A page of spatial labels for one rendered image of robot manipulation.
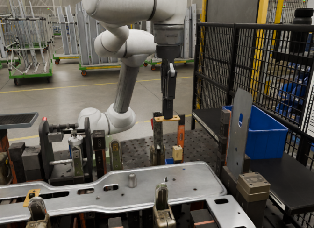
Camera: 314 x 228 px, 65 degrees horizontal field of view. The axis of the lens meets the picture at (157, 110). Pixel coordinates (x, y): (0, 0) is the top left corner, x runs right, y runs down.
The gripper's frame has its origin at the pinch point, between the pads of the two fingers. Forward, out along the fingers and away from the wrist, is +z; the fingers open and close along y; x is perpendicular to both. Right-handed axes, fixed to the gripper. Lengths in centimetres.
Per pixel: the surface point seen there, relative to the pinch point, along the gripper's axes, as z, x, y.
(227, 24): -24, 55, -71
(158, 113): 8.2, 0.4, -16.1
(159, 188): 17.8, -6.8, 18.2
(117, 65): 102, 15, -682
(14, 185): 29, -54, -8
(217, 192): 29.1, 15.8, 10.3
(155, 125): 13.1, -0.9, -15.4
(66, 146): 129, -79, -233
